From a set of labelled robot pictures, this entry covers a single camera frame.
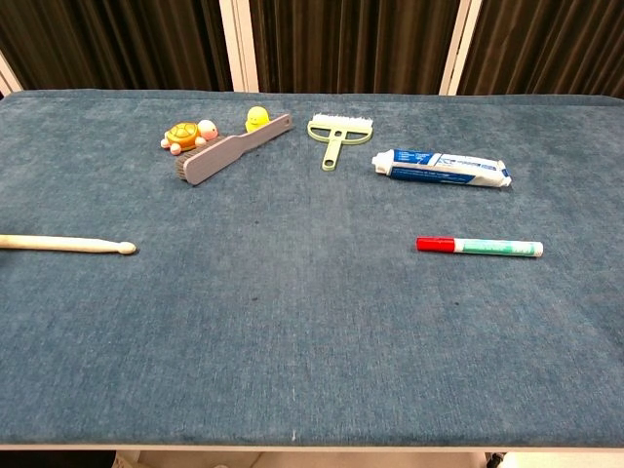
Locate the wooden drumstick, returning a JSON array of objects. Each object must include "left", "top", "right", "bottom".
[{"left": 0, "top": 234, "right": 138, "bottom": 256}]

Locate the blue table cloth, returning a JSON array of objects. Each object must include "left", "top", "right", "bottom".
[{"left": 0, "top": 89, "right": 624, "bottom": 448}]

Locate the green small brush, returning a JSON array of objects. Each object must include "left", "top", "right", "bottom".
[{"left": 306, "top": 112, "right": 375, "bottom": 172}]

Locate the yellow toy duck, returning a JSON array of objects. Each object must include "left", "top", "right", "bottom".
[{"left": 244, "top": 106, "right": 271, "bottom": 134}]

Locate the blue white toothpaste tube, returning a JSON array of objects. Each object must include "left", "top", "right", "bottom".
[{"left": 370, "top": 148, "right": 514, "bottom": 189}]

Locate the orange toy turtle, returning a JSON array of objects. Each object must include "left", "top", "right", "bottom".
[{"left": 160, "top": 119, "right": 221, "bottom": 156}]

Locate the red capped marker pen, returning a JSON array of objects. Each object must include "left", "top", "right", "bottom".
[{"left": 415, "top": 236, "right": 545, "bottom": 258}]

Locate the dark pleated curtain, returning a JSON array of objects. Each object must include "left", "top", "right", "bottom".
[{"left": 0, "top": 0, "right": 624, "bottom": 98}]

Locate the grey long-handled brush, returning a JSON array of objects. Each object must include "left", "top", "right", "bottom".
[{"left": 175, "top": 113, "right": 296, "bottom": 186}]

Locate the white frame post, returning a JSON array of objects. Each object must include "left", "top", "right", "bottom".
[
  {"left": 438, "top": 0, "right": 484, "bottom": 97},
  {"left": 218, "top": 0, "right": 260, "bottom": 94},
  {"left": 0, "top": 50, "right": 24, "bottom": 100}
]

